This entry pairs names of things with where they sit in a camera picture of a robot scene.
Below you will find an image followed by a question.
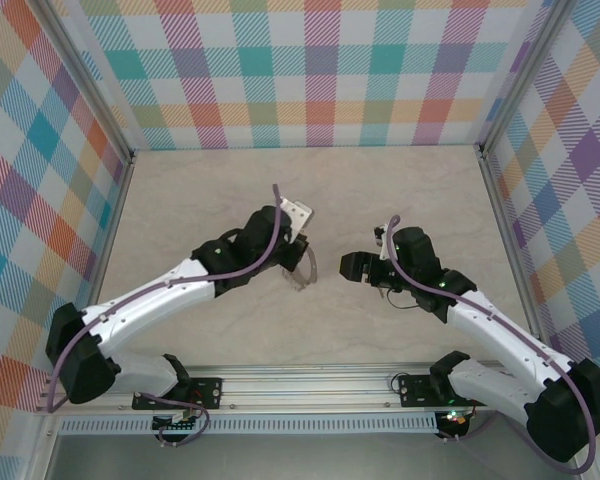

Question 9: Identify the small electronics board with LEDs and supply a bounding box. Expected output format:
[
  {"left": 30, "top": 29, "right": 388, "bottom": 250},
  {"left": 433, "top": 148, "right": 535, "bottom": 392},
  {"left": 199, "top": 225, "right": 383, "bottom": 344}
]
[{"left": 439, "top": 408, "right": 470, "bottom": 427}]

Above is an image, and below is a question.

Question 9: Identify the grey metal panel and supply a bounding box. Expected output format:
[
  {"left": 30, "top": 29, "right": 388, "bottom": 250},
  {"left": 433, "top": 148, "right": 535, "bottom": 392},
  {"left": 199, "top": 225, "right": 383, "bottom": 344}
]
[{"left": 47, "top": 432, "right": 581, "bottom": 480}]

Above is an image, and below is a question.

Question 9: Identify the thin black gripper wire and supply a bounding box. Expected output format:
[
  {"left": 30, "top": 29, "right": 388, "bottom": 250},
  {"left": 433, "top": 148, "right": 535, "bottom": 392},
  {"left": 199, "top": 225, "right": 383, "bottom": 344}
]
[{"left": 379, "top": 284, "right": 422, "bottom": 311}]

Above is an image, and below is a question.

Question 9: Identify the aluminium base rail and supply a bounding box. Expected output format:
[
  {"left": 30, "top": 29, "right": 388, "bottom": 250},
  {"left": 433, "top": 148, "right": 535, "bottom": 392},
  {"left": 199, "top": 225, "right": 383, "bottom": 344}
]
[{"left": 33, "top": 363, "right": 536, "bottom": 416}]

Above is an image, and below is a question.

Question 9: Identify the aluminium side rail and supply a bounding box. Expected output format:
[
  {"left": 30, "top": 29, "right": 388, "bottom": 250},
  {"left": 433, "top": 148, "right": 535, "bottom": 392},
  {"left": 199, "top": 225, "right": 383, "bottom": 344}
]
[
  {"left": 90, "top": 152, "right": 137, "bottom": 307},
  {"left": 477, "top": 144, "right": 544, "bottom": 346}
]

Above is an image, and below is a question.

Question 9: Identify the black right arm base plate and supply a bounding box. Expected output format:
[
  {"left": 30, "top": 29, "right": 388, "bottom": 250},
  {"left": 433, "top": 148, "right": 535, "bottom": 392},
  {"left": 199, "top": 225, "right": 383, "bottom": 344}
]
[{"left": 398, "top": 372, "right": 486, "bottom": 409}]

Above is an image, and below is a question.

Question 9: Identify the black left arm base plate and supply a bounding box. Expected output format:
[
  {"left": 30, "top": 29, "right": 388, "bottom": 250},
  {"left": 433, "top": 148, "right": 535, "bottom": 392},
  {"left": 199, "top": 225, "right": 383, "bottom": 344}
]
[{"left": 131, "top": 377, "right": 225, "bottom": 411}]

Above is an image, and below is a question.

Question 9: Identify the white slotted cable duct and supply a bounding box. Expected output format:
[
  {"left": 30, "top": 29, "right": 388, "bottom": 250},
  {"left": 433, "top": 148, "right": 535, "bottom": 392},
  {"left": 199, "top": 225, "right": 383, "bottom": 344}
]
[{"left": 59, "top": 412, "right": 439, "bottom": 435}]

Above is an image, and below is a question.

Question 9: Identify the aluminium corner post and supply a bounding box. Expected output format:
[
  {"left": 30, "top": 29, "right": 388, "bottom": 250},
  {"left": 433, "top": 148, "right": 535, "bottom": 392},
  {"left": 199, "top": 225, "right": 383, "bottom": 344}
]
[
  {"left": 38, "top": 0, "right": 137, "bottom": 161},
  {"left": 477, "top": 0, "right": 576, "bottom": 159}
]

